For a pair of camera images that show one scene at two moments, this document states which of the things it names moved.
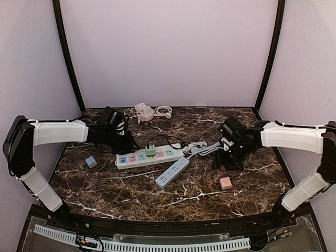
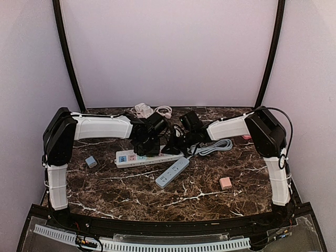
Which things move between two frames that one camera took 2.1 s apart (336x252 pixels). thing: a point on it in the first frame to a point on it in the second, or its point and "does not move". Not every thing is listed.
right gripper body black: x=233 y=158 to x=181 y=144
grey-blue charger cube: x=91 y=161 does not move
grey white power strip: x=166 y=177 does not move
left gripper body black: x=119 y=145 to x=147 y=147
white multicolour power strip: x=137 y=159 does not move
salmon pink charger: x=226 y=182 does not move
